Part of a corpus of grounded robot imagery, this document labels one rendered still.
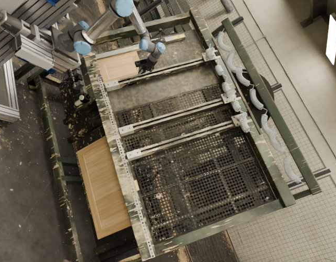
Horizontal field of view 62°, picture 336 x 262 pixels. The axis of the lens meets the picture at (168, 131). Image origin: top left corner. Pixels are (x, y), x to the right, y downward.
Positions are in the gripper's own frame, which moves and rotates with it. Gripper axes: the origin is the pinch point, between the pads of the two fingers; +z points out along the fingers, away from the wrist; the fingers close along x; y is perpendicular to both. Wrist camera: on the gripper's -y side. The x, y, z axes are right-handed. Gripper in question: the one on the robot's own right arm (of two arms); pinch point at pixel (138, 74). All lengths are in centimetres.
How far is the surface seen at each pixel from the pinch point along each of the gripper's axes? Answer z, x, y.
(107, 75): 41, 29, -3
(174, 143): 18, -59, 28
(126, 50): 25, 52, 17
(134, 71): 27.0, 26.0, 19.6
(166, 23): -1, 75, 60
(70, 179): 111, -48, -33
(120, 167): 46, -65, -13
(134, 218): 47, -108, -13
